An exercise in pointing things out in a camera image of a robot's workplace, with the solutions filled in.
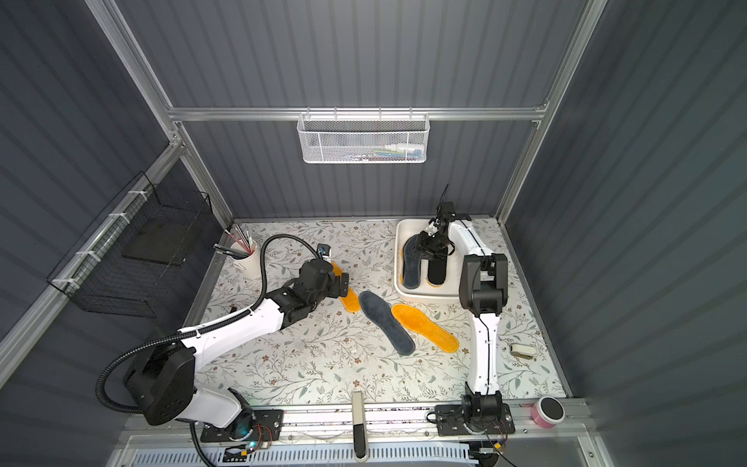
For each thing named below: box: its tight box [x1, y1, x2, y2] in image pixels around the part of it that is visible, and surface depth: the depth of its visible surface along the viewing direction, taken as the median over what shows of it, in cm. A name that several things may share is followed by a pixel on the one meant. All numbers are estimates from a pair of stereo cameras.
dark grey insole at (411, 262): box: [402, 233, 423, 289], surface depth 104 cm
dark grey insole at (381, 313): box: [358, 290, 416, 357], surface depth 93 cm
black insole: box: [427, 256, 448, 286], surface depth 103 cm
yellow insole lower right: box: [391, 303, 460, 354], surface depth 93 cm
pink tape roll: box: [531, 395, 566, 430], surface depth 72 cm
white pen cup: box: [232, 241, 262, 278], surface depth 98 cm
